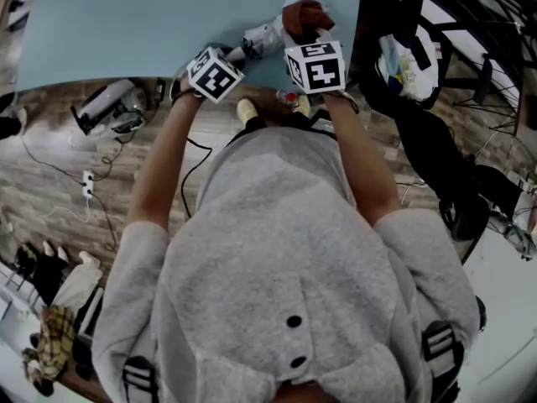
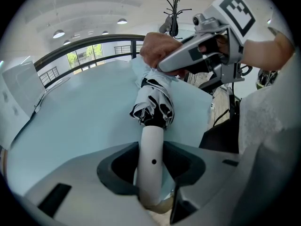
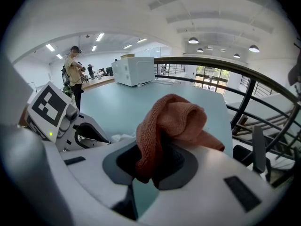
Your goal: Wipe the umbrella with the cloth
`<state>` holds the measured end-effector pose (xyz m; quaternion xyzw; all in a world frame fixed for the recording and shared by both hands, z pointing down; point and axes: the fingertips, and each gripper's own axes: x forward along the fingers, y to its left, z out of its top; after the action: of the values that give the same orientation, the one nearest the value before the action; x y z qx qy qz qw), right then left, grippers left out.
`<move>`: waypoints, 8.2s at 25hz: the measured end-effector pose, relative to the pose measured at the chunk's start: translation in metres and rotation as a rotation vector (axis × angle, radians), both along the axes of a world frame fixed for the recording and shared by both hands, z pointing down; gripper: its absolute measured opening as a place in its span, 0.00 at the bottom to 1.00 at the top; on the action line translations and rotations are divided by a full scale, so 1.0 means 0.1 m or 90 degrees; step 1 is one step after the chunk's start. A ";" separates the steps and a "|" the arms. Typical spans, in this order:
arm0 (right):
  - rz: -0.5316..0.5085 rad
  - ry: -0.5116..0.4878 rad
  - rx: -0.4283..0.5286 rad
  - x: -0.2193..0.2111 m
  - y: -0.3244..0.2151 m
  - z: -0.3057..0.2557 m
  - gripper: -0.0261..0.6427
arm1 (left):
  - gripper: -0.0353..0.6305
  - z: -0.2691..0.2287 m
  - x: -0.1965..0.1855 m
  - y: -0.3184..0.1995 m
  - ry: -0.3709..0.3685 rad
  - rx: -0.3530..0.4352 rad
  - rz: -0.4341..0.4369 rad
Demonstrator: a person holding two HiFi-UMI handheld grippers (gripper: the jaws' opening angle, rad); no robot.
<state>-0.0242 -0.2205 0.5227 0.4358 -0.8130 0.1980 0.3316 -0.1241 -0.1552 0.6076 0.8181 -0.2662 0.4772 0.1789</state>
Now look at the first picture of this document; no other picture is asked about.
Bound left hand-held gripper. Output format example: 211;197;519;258
186;46;245;104

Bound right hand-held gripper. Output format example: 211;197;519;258
280;26;347;96

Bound brown cloth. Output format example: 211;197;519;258
281;0;336;45

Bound pale blue folding umbrella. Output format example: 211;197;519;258
217;0;305;70

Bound person's left forearm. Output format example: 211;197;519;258
127;77;202;233

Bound person's right forearm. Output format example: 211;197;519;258
321;90;402;228

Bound yellow plaid cloth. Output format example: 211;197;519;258
23;304;77;382

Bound person's left shoe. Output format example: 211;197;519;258
236;97;258;125

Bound red can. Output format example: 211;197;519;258
275;89;300;107

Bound person's black trousers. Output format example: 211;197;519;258
241;111;324;136

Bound black screen device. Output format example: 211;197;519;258
308;107;336;136

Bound white grey floor appliance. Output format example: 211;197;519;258
70;78;149;139

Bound black phone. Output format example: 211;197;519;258
409;35;432;71

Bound white plastic bag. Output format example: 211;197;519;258
377;33;442;103

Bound black metal railing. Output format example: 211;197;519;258
362;0;537;100

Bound black office chair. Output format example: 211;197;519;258
358;0;492;243

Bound white power strip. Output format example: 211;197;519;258
81;170;96;199

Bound person's grey sweater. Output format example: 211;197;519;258
91;126;482;403

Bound white fabric bag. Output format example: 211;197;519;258
54;249;104;310

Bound black bag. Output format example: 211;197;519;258
14;241;70;306

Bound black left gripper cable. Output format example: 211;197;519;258
180;136;214;220

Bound black floor cable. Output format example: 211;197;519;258
90;190;119;254

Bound white cable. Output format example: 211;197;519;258
44;195;94;225

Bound black strap buckle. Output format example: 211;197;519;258
122;355;159;403
421;320;465;377

